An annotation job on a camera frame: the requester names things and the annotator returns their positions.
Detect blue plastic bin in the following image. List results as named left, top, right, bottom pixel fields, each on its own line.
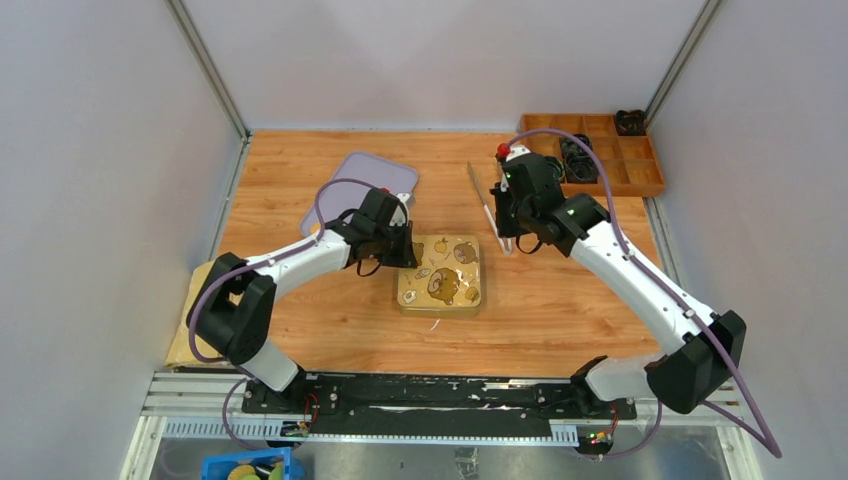
left=200, top=447, right=306, bottom=480

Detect wooden compartment organizer box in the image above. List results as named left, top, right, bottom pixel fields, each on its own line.
left=519, top=113, right=666, bottom=198

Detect dark rolled sock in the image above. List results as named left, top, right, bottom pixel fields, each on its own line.
left=613, top=109, right=647, bottom=137
left=564, top=157, right=599, bottom=184
left=560, top=134, right=593, bottom=161

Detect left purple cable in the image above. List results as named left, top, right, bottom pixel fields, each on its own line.
left=187, top=177, right=392, bottom=453

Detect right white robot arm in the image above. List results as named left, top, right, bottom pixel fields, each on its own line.
left=490, top=152, right=746, bottom=418

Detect purple cable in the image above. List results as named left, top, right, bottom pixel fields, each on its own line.
left=187, top=177, right=392, bottom=453
left=506, top=129, right=783, bottom=461

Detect metal kitchen tongs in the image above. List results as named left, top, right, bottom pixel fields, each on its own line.
left=466, top=162, right=513, bottom=256

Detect folded yellow cloth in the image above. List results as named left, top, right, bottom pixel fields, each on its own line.
left=165, top=260, right=230, bottom=369

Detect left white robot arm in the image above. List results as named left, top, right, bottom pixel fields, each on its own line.
left=185, top=186, right=418, bottom=413

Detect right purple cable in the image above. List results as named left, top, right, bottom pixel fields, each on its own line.
left=506, top=129, right=783, bottom=461

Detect silver square tin lid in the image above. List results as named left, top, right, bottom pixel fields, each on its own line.
left=395, top=234, right=484, bottom=319

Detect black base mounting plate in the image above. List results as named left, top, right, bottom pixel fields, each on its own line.
left=240, top=372, right=637, bottom=440

